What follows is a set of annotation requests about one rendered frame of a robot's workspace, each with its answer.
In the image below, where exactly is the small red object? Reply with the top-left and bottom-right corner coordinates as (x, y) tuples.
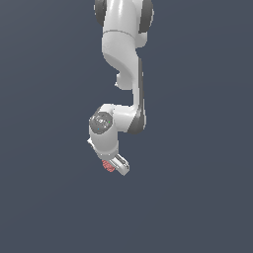
(101, 159), (116, 173)

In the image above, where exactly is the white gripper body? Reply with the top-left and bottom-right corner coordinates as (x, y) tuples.
(109, 153), (130, 177)

